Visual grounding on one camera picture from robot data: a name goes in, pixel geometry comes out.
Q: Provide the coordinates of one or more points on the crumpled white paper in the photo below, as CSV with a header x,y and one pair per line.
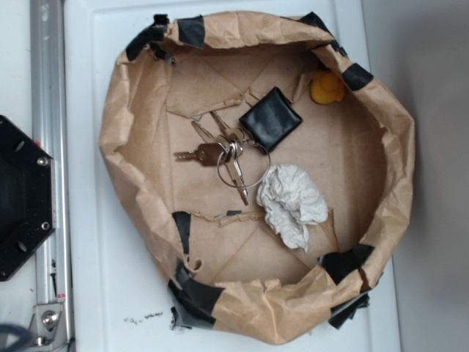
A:
x,y
292,202

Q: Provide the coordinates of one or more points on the silver key bunch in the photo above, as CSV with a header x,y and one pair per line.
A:
x,y
222,152

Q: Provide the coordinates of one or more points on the brown paper bag bin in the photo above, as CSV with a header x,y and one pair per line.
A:
x,y
224,266

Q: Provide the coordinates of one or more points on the black leather wallet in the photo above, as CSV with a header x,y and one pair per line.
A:
x,y
271,120

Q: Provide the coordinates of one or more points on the yellow rubber duck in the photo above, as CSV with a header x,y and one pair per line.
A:
x,y
327,87

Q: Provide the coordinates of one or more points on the white plastic tray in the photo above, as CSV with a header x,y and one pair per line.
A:
x,y
120,300

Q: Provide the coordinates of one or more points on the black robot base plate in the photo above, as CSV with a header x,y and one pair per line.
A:
x,y
26,198

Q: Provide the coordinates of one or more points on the aluminium extrusion rail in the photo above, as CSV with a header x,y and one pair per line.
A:
x,y
53,263

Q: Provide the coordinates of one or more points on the metal corner bracket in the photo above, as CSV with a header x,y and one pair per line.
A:
x,y
48,327

